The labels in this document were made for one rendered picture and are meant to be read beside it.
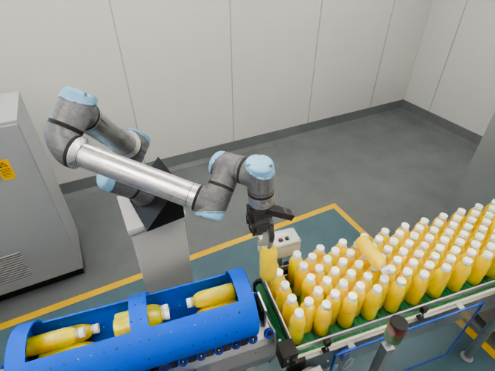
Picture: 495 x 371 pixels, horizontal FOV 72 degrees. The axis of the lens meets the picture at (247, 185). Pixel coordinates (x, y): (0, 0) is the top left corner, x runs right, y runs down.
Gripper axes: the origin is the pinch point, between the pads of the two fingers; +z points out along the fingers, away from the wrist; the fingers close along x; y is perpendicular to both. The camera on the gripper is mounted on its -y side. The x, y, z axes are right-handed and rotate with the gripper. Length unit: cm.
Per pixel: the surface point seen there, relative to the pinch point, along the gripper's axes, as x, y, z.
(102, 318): -13, 70, 32
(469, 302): 22, -96, 59
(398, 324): 37, -34, 19
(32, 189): -134, 120, 38
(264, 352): 13, 8, 55
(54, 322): -13, 87, 26
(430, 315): 22, -72, 57
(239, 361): 13, 20, 54
